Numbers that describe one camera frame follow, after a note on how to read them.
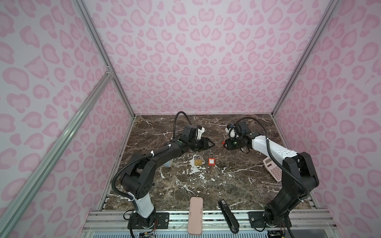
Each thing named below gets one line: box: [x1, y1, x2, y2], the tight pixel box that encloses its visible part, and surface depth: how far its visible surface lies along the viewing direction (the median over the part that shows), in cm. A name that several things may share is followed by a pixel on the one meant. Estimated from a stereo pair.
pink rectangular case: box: [187, 196, 204, 236], surface depth 75 cm
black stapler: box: [217, 199, 241, 235], surface depth 73 cm
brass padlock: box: [194, 154, 203, 166], surface depth 96 cm
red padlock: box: [207, 152, 216, 167], surface depth 95 cm
